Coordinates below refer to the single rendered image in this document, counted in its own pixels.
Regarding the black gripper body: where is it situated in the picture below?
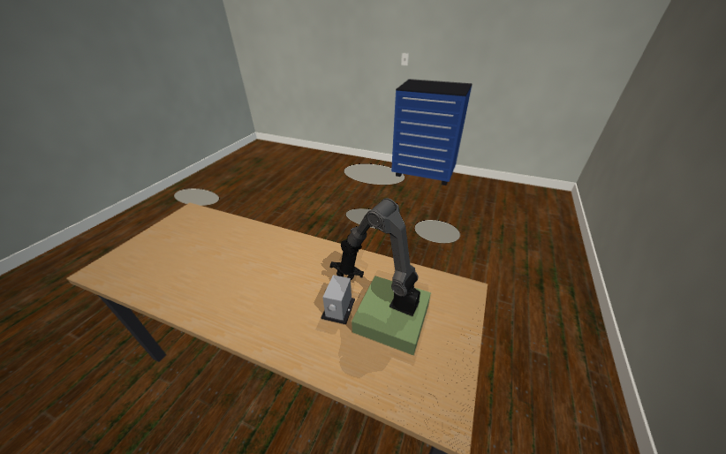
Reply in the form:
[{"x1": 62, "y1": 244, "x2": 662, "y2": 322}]
[{"x1": 329, "y1": 261, "x2": 364, "y2": 278}]

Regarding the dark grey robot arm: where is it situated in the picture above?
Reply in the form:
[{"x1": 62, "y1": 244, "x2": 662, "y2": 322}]
[{"x1": 341, "y1": 198, "x2": 420, "y2": 316}]

